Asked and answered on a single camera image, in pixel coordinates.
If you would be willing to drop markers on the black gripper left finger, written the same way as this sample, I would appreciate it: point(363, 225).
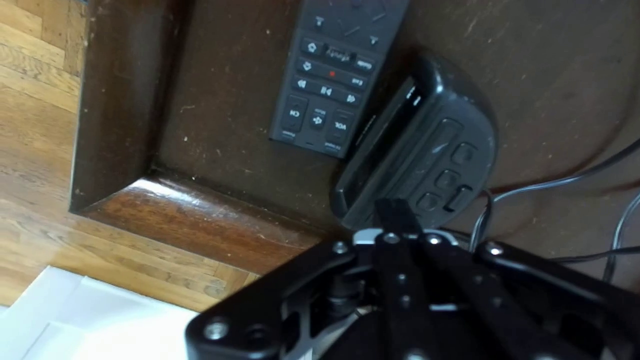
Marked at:
point(392, 281)

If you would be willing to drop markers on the black remote control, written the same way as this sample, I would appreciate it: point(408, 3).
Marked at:
point(332, 67)

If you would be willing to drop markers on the dark brown wooden table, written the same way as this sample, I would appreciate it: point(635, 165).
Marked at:
point(232, 100)

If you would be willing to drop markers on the black button appliance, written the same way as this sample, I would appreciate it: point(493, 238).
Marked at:
point(427, 152)

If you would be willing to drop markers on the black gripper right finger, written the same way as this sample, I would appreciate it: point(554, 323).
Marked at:
point(507, 292)

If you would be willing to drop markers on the white box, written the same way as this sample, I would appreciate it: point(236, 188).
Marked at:
point(100, 327)

